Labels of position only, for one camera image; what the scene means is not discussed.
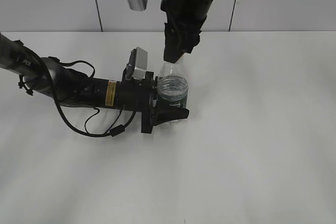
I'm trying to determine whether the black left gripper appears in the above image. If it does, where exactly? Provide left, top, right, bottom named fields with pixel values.
left=118, top=71, right=190, bottom=134

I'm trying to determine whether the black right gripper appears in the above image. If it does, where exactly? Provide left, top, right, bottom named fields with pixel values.
left=161, top=0, right=207, bottom=63

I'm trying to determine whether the clear cestbon water bottle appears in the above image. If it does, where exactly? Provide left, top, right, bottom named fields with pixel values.
left=156, top=55, right=190, bottom=127

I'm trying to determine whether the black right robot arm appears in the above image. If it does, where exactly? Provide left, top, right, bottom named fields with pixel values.
left=161, top=0, right=213, bottom=63

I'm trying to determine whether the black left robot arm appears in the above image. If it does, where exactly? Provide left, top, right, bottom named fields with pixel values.
left=1, top=35, right=189, bottom=138

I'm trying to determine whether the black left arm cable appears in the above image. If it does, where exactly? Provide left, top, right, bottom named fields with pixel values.
left=39, top=60, right=137, bottom=138

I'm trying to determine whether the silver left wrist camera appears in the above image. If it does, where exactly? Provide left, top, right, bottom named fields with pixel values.
left=125, top=47, right=148, bottom=80

